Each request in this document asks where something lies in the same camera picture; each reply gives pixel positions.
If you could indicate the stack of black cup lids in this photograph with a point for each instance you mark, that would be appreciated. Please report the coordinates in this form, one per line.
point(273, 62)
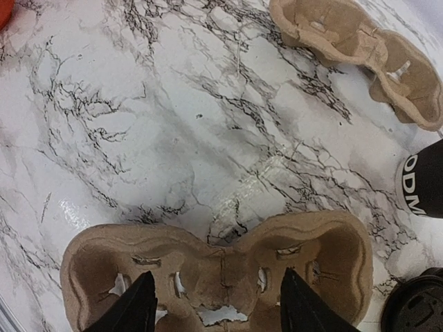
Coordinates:
point(415, 305)

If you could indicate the red cylindrical container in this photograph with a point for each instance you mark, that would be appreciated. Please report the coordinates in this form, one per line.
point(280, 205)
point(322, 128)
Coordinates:
point(6, 8)

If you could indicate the stack of black paper cups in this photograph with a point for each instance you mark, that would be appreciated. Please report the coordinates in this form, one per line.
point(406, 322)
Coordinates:
point(418, 182)

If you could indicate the cardboard cup carrier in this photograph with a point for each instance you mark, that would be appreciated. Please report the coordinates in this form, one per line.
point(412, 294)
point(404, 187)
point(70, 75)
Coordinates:
point(212, 288)
point(342, 32)

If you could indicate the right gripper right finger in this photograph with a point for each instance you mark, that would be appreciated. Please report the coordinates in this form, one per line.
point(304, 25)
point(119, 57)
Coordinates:
point(302, 309)

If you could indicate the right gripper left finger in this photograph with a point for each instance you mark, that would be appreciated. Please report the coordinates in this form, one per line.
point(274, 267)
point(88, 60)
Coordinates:
point(135, 309)

